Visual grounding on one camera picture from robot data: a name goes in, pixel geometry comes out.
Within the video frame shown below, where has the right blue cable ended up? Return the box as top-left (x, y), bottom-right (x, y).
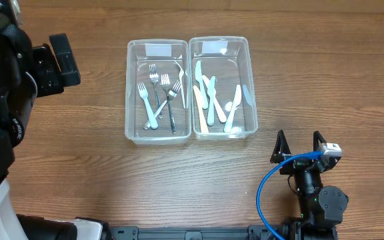
top-left (256, 151), bottom-right (323, 240)

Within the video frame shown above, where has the pale white plastic knife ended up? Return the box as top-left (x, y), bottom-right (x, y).
top-left (207, 76), bottom-right (216, 126)

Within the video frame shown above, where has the shiny steel fork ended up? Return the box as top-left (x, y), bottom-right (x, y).
top-left (143, 80), bottom-right (182, 129)

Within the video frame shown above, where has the dark handled steel fork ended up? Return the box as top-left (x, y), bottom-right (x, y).
top-left (161, 74), bottom-right (176, 134)

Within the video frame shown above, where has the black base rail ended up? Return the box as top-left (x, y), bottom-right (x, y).
top-left (109, 225), bottom-right (276, 240)

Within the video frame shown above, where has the mint green plastic knife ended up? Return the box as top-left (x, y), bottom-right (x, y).
top-left (195, 60), bottom-right (209, 109)

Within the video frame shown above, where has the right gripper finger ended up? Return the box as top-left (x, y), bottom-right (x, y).
top-left (270, 130), bottom-right (291, 163)
top-left (313, 131), bottom-right (326, 151)

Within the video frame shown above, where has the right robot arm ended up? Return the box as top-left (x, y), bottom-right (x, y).
top-left (270, 130), bottom-right (349, 239)

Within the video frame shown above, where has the right clear plastic container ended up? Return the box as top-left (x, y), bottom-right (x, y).
top-left (189, 36), bottom-right (258, 141)

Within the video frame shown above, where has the white plastic fork thick handle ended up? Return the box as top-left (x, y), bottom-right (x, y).
top-left (137, 82), bottom-right (159, 129)

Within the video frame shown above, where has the light blue plastic knife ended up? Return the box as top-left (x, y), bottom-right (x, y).
top-left (224, 85), bottom-right (242, 133)

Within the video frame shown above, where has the clear plastic container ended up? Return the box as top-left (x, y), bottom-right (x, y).
top-left (189, 36), bottom-right (258, 141)
top-left (125, 39), bottom-right (191, 145)

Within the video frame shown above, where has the yellow plastic knife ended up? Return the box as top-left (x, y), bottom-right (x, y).
top-left (193, 85), bottom-right (209, 134)

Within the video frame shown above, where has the white plastic fork thin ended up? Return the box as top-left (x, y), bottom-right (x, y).
top-left (174, 61), bottom-right (187, 109)

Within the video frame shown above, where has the matte steel fork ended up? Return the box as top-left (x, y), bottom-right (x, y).
top-left (149, 64), bottom-right (161, 108)

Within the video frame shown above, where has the left clear plastic container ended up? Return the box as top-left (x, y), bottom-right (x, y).
top-left (125, 39), bottom-right (191, 145)

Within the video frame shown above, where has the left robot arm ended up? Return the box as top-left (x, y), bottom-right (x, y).
top-left (0, 0), bottom-right (112, 240)

